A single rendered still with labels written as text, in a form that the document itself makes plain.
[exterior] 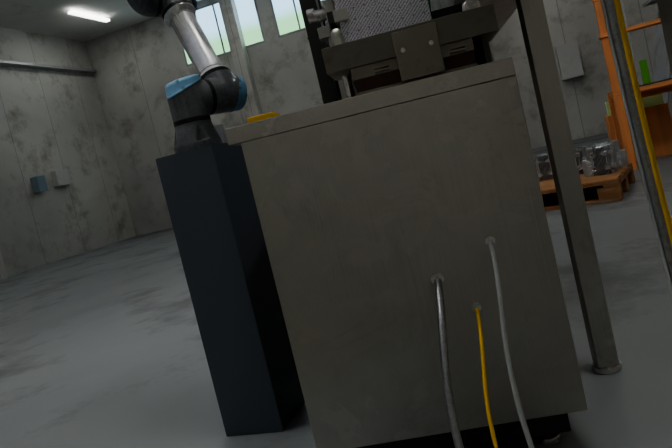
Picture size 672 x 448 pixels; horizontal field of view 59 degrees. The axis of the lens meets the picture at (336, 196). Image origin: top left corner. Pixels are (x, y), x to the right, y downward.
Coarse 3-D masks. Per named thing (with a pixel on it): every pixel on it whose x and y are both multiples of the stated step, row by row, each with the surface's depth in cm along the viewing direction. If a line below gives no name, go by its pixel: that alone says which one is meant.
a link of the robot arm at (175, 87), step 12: (168, 84) 184; (180, 84) 182; (192, 84) 184; (204, 84) 188; (168, 96) 185; (180, 96) 183; (192, 96) 183; (204, 96) 186; (216, 96) 189; (180, 108) 183; (192, 108) 183; (204, 108) 186
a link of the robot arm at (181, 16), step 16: (160, 0) 200; (176, 0) 202; (192, 0) 208; (160, 16) 206; (176, 16) 202; (192, 16) 203; (176, 32) 203; (192, 32) 200; (192, 48) 198; (208, 48) 199; (208, 64) 196; (224, 80) 193; (240, 80) 196; (224, 96) 191; (240, 96) 195; (224, 112) 196
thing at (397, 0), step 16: (336, 0) 157; (352, 0) 157; (368, 0) 156; (384, 0) 155; (400, 0) 155; (416, 0) 154; (352, 16) 157; (368, 16) 156; (384, 16) 156; (400, 16) 155; (416, 16) 155; (352, 32) 157; (368, 32) 157
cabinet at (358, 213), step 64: (320, 128) 135; (384, 128) 133; (448, 128) 131; (512, 128) 130; (256, 192) 138; (320, 192) 136; (384, 192) 134; (448, 192) 133; (512, 192) 131; (320, 256) 138; (384, 256) 136; (448, 256) 134; (512, 256) 132; (320, 320) 139; (384, 320) 137; (448, 320) 135; (512, 320) 134; (320, 384) 141; (384, 384) 139; (576, 384) 133
